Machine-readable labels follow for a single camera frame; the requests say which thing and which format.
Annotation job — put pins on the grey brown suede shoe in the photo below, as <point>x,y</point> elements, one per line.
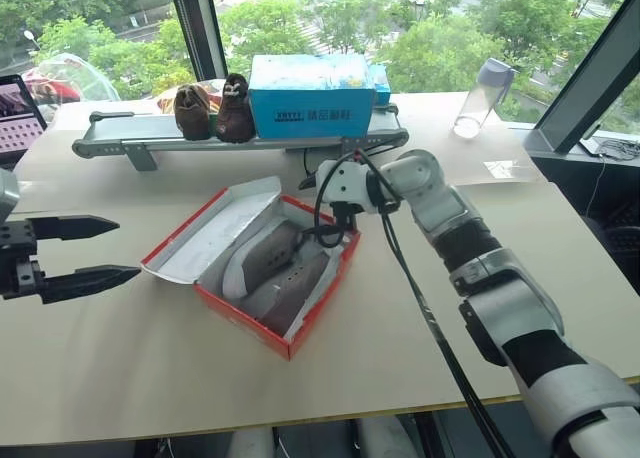
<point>290,298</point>
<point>270,250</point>

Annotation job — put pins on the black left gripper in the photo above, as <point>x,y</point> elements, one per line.
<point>17,258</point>

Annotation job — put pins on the blue shoebox with print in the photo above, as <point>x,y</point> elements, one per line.
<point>310,110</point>

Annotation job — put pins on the small light blue box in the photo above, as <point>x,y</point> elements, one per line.
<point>381,85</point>

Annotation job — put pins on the white wrapping paper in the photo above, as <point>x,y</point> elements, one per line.
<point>322,285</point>

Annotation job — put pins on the grey rounded shape under table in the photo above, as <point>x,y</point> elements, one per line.
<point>252,443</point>

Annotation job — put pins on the red open shoebox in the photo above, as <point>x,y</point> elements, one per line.
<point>240,320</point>

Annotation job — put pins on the colourful snack bag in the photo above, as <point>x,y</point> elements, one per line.
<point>167,98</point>

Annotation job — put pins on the clear bottle with lilac lid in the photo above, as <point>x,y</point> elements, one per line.
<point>480,103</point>

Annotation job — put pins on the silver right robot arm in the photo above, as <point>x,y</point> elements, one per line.
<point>515,288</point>

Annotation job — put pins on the transparent plastic umbrella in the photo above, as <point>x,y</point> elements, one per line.
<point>75,75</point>

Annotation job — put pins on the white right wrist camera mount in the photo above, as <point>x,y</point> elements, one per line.
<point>350,185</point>

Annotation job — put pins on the grey small conveyor belt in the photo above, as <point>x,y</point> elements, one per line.
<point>150,128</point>

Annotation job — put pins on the black window frame post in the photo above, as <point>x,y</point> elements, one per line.
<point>197,28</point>

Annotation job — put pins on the dark slanted window frame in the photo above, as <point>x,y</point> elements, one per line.
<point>590,63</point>

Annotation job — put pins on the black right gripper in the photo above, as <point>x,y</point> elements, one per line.
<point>346,216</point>

